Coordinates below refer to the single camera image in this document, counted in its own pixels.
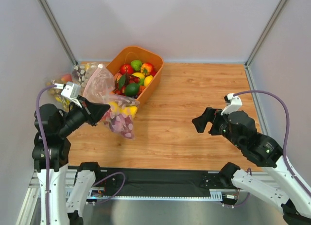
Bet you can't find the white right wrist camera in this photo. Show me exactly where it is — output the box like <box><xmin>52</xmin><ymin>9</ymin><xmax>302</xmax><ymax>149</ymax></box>
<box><xmin>221</xmin><ymin>93</ymin><xmax>242</xmax><ymax>116</ymax></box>

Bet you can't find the green fake lime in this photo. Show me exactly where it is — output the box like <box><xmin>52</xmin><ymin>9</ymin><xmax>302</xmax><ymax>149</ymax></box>
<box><xmin>125</xmin><ymin>83</ymin><xmax>140</xmax><ymax>97</ymax></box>

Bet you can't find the yellow fake lemon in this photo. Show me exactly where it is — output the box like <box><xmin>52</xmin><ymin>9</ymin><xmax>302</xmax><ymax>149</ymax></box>
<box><xmin>143</xmin><ymin>75</ymin><xmax>154</xmax><ymax>87</ymax></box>
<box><xmin>121</xmin><ymin>106</ymin><xmax>138</xmax><ymax>118</ymax></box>

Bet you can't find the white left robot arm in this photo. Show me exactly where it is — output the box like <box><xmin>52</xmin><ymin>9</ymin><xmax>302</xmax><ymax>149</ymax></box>
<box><xmin>32</xmin><ymin>97</ymin><xmax>110</xmax><ymax>225</ymax></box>

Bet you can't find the yellow fake lemon in basket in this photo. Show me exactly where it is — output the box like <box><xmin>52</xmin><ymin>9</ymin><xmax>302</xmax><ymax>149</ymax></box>
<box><xmin>143</xmin><ymin>75</ymin><xmax>154</xmax><ymax>87</ymax></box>

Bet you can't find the red fake apple in basket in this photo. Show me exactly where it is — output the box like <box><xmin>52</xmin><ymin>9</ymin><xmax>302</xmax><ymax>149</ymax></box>
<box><xmin>120</xmin><ymin>64</ymin><xmax>135</xmax><ymax>75</ymax></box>

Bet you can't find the clear bag with banana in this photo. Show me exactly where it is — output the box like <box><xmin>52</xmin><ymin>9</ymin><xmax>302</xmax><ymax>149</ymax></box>
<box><xmin>45</xmin><ymin>73</ymin><xmax>72</xmax><ymax>112</ymax></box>

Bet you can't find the orange plastic basket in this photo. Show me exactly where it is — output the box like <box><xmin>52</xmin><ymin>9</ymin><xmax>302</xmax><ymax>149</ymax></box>
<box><xmin>106</xmin><ymin>46</ymin><xmax>164</xmax><ymax>105</ymax></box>

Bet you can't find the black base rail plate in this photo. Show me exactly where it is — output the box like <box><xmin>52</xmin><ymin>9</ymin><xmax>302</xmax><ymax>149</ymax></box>
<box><xmin>68</xmin><ymin>166</ymin><xmax>234</xmax><ymax>198</ymax></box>

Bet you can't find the clear polka dot zip bag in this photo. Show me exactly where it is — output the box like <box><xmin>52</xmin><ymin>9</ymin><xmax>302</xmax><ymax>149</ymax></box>
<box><xmin>83</xmin><ymin>65</ymin><xmax>139</xmax><ymax>139</ymax></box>

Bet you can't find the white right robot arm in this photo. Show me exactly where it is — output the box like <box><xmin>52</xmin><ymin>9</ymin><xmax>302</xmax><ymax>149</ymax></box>
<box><xmin>192</xmin><ymin>107</ymin><xmax>311</xmax><ymax>225</ymax></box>

